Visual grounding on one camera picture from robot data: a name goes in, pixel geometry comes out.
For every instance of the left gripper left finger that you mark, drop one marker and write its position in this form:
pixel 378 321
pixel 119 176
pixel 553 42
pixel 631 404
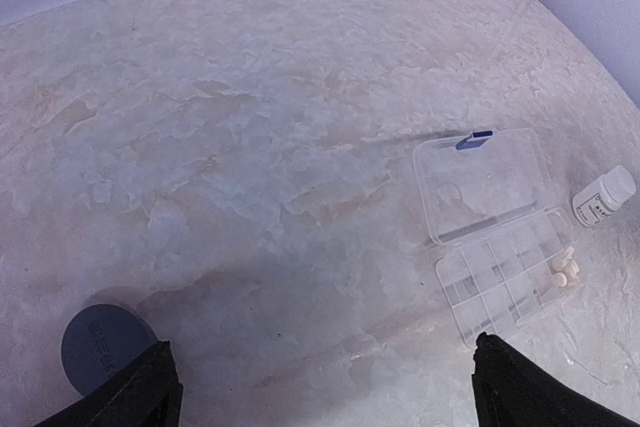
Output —
pixel 147 392

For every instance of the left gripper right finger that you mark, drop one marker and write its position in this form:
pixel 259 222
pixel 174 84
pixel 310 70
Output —
pixel 511 390

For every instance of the grey bottle cap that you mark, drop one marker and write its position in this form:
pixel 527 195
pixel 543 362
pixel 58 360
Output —
pixel 100 341

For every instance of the clear plastic pill organizer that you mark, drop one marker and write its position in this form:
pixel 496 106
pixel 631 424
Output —
pixel 488 202

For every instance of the small white pill bottle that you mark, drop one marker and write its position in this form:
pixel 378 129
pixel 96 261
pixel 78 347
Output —
pixel 604 196

